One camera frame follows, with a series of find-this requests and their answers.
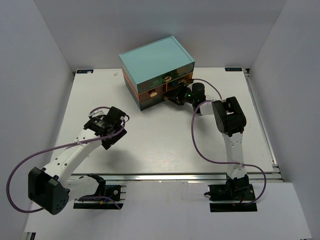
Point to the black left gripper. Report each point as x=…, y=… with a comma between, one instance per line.
x=114, y=138

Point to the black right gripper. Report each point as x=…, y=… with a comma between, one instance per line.
x=178, y=95

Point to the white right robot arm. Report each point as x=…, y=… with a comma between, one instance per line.
x=229, y=119

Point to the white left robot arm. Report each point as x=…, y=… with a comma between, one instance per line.
x=51, y=187

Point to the teal drawer cabinet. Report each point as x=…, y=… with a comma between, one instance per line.
x=155, y=69

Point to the left blue label sticker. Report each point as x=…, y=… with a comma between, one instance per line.
x=84, y=71

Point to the blue label sticker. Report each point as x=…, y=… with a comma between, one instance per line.
x=84, y=71
x=233, y=69

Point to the right blue label sticker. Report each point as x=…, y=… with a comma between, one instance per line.
x=233, y=69

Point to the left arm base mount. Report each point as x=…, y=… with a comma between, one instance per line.
x=106, y=196

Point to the aluminium table right rail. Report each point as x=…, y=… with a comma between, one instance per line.
x=254, y=98

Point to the aluminium table rail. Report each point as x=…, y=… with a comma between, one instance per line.
x=254, y=98
x=182, y=177

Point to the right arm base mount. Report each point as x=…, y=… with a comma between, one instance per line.
x=223, y=201

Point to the aluminium table front rail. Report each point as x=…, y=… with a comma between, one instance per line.
x=182, y=177

